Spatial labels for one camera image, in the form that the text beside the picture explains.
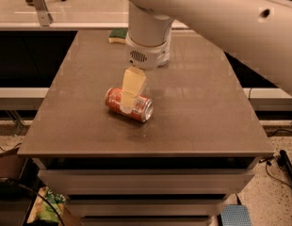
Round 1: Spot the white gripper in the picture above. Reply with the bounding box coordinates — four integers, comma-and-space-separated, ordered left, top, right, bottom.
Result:
121, 33, 169, 114

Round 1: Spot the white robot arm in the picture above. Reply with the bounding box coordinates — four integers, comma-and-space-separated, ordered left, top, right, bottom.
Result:
125, 0, 292, 96

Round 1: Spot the clear plastic water bottle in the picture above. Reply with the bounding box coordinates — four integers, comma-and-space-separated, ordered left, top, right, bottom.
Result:
158, 33, 171, 67

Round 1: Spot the green and yellow sponge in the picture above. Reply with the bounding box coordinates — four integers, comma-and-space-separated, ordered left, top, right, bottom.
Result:
108, 28, 128, 44

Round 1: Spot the grey drawer cabinet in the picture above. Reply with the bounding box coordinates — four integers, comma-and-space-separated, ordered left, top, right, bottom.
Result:
19, 30, 273, 226

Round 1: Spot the green snack bag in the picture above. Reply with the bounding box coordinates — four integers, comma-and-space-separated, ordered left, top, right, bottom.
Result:
26, 186, 66, 226

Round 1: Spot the blue perforated pad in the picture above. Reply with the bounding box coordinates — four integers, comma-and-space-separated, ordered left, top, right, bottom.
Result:
219, 205, 251, 226

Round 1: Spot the left metal railing bracket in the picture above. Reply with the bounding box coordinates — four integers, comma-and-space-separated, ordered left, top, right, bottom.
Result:
33, 0, 53, 26

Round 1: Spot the black floor cable left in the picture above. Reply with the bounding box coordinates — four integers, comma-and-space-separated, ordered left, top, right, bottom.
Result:
0, 176, 66, 226

